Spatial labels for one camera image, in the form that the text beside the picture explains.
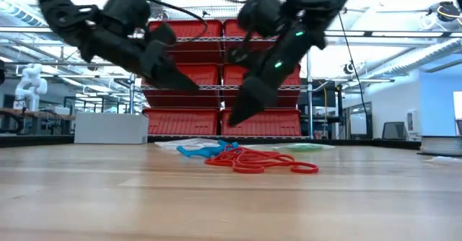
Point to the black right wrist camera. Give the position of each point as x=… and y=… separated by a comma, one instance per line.
x=238, y=55

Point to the black aluminium table frame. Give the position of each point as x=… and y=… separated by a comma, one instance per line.
x=36, y=141

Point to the wooden workbench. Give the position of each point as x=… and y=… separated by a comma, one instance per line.
x=43, y=115

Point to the silver ventilation duct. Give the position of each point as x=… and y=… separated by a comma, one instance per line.
x=415, y=58

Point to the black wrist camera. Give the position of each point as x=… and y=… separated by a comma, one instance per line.
x=164, y=35
x=238, y=55

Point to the black upright stand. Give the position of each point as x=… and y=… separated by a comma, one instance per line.
x=339, y=107

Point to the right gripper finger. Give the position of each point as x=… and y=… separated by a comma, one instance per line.
x=252, y=104

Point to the white cardboard box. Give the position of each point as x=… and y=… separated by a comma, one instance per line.
x=108, y=127

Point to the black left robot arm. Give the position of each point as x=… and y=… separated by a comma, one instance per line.
x=54, y=6

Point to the dark office chair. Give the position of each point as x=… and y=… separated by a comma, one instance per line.
x=393, y=131

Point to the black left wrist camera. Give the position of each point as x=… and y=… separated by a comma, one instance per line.
x=164, y=35

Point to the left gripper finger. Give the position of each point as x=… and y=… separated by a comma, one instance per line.
x=173, y=78

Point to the white framed board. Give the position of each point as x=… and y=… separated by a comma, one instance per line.
x=359, y=123

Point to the white wall dispenser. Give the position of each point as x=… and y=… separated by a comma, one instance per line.
x=411, y=122

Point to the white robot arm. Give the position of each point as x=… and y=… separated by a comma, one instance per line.
x=32, y=86

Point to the dark monitor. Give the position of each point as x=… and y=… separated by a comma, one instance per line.
x=321, y=98

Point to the green rubber band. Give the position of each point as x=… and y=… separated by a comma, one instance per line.
x=305, y=147

